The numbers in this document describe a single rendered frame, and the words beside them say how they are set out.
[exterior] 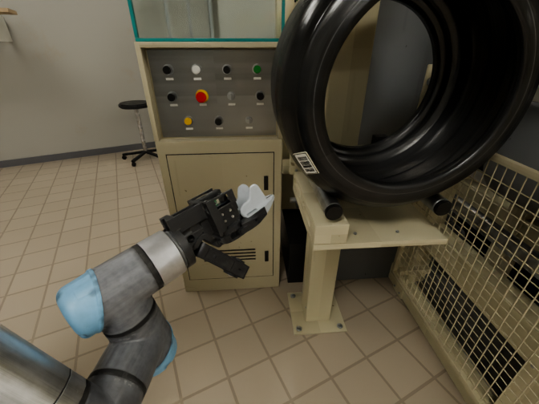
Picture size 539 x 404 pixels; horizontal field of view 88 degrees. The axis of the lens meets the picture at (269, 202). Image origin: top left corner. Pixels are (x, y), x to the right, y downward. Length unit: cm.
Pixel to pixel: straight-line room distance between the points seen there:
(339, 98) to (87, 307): 86
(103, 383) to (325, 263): 103
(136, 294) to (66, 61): 388
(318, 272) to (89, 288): 106
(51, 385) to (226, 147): 103
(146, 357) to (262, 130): 102
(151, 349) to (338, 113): 84
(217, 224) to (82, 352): 136
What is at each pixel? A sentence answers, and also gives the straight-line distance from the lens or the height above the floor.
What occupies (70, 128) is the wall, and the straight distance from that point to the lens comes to 431.
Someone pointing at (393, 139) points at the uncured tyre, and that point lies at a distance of 97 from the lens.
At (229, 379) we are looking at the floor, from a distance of 143.
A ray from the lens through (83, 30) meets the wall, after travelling 417.
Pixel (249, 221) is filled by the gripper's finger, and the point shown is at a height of 100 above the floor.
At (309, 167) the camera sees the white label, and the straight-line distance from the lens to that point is 63.
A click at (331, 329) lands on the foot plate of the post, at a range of 157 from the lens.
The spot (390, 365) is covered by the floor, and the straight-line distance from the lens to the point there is 155.
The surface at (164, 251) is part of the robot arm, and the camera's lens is 42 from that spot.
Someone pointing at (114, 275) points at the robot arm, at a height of 100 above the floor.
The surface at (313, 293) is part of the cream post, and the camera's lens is 143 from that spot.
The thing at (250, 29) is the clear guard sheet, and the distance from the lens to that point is 122.
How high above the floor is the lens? 126
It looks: 29 degrees down
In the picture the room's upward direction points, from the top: straight up
